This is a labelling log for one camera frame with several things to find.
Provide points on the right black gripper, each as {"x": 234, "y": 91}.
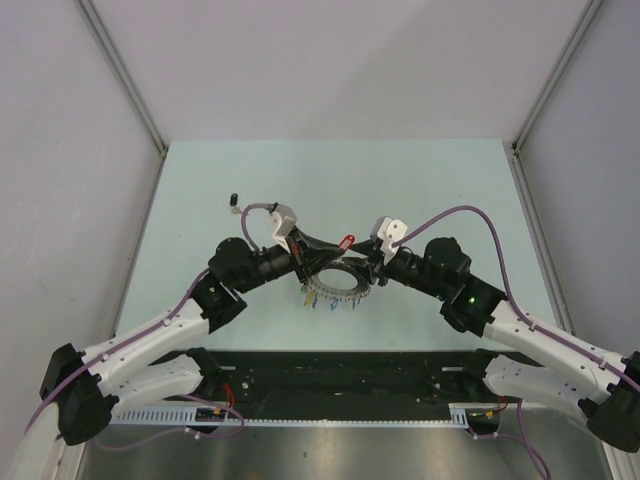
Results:
{"x": 372, "y": 270}

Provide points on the key with black tag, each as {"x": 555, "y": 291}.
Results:
{"x": 234, "y": 204}

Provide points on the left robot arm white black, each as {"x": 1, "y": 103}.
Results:
{"x": 90, "y": 386}

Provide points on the right aluminium corner post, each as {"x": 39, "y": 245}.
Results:
{"x": 568, "y": 52}

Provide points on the silver disc keyring with keys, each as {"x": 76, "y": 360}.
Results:
{"x": 336, "y": 285}

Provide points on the white slotted cable duct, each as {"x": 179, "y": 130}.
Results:
{"x": 198, "y": 415}

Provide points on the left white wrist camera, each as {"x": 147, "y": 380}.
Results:
{"x": 282, "y": 221}

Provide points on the aluminium corner post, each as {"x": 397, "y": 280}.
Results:
{"x": 568, "y": 52}
{"x": 117, "y": 65}

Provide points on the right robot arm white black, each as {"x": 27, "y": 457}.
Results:
{"x": 592, "y": 384}

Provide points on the key with red tag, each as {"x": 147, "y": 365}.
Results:
{"x": 347, "y": 242}

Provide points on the left aluminium corner post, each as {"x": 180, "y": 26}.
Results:
{"x": 117, "y": 65}

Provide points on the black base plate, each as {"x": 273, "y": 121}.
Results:
{"x": 435, "y": 376}

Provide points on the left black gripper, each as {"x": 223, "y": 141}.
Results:
{"x": 320, "y": 252}

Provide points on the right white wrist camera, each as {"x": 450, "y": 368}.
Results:
{"x": 388, "y": 232}

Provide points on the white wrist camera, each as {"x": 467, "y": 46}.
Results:
{"x": 388, "y": 232}
{"x": 282, "y": 221}

